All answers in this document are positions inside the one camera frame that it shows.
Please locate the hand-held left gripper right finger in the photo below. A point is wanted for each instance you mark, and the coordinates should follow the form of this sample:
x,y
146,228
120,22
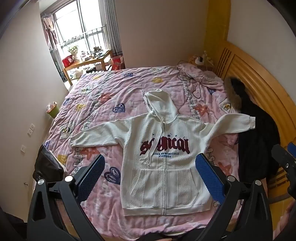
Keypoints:
x,y
208,178

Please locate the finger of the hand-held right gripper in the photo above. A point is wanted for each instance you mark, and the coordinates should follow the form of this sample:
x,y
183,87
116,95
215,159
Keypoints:
x,y
281,157
292,148

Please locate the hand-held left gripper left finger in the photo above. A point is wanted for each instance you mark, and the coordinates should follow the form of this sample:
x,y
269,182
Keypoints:
x,y
92,176

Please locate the white zip hoodie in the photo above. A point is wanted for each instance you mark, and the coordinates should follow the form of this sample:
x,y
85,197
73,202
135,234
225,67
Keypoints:
x,y
161,180

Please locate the person's right forearm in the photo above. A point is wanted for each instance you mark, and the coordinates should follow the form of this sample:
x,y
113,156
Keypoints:
x,y
285,222

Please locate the black coat with fur trim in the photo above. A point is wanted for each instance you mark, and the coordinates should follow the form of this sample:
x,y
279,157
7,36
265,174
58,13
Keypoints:
x,y
259,129

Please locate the black bag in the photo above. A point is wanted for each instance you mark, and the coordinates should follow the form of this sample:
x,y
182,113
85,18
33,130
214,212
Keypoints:
x,y
47,164

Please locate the green bin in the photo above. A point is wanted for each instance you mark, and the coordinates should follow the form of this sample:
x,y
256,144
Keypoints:
x,y
52,111

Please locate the wooden bed headboard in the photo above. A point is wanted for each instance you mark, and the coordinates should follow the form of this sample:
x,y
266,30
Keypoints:
x,y
254,69

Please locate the pink printed blanket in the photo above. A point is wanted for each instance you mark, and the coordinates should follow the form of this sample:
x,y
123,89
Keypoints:
x,y
115,88

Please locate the wooden desk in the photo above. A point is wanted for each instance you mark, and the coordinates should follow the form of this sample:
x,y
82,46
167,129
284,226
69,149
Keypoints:
x,y
92,61

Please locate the red bag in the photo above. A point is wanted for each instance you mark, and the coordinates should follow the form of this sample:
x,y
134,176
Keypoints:
x,y
68,61

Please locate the flower bouquet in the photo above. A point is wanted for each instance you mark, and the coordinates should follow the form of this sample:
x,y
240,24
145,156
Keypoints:
x,y
73,51

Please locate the grey curtain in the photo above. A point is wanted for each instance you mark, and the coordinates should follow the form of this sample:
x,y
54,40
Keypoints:
x,y
114,27

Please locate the pink curtain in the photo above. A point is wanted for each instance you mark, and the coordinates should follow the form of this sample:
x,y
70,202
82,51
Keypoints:
x,y
49,30

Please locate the window with railing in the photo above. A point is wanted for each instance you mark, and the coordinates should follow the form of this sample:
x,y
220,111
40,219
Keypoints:
x,y
78,23

